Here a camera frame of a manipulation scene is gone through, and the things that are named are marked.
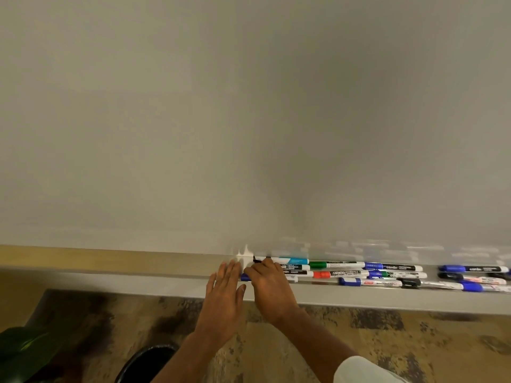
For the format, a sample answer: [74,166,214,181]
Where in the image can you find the person's right hand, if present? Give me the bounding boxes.
[244,257,301,326]

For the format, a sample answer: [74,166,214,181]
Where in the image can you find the person's left hand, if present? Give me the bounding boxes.
[195,259,247,347]

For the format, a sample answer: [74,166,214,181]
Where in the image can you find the blue capped whiteboard pen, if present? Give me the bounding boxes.
[240,274,298,282]

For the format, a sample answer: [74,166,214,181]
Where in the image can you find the person's right forearm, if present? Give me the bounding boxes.
[274,308,352,383]

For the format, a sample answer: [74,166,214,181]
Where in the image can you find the person's left forearm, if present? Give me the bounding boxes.
[151,332,224,383]

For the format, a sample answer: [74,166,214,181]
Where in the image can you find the row of assorted markers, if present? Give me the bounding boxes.
[253,255,511,293]

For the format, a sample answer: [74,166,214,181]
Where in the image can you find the grey marker tray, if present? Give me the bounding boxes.
[0,253,511,316]

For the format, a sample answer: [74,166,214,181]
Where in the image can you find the black round bin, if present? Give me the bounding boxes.
[115,344,179,383]

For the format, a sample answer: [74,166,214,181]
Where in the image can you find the white shirt sleeve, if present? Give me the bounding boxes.
[333,356,411,383]

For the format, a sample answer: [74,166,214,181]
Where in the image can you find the white whiteboard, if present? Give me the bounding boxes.
[0,0,511,272]

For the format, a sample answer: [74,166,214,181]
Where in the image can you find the green plant leaf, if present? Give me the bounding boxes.
[0,326,69,383]

